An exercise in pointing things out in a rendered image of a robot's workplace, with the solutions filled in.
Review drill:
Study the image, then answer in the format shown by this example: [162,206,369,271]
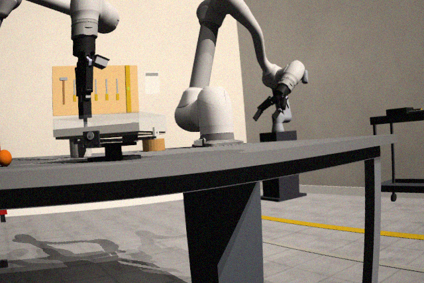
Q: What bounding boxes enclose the orange ball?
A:
[0,150,12,166]

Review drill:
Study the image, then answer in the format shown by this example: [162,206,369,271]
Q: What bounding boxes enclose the white mug with handle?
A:
[70,142,92,158]

